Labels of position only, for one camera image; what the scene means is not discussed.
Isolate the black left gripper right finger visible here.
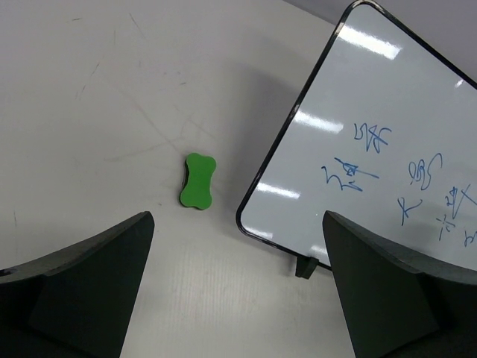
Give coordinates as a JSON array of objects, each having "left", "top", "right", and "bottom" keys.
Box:
[{"left": 322, "top": 211, "right": 476, "bottom": 357}]

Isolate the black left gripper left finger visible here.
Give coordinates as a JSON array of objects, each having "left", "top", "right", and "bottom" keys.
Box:
[{"left": 1, "top": 211, "right": 154, "bottom": 357}]

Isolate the white whiteboard with black frame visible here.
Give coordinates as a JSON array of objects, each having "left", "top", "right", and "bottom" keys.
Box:
[{"left": 236, "top": 1, "right": 476, "bottom": 269}]

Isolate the green bone-shaped whiteboard eraser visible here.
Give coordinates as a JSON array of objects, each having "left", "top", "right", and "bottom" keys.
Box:
[{"left": 179, "top": 153, "right": 217, "bottom": 210}]

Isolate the black whiteboard clip foot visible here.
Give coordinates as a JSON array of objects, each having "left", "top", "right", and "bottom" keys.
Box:
[{"left": 295, "top": 257, "right": 319, "bottom": 280}]

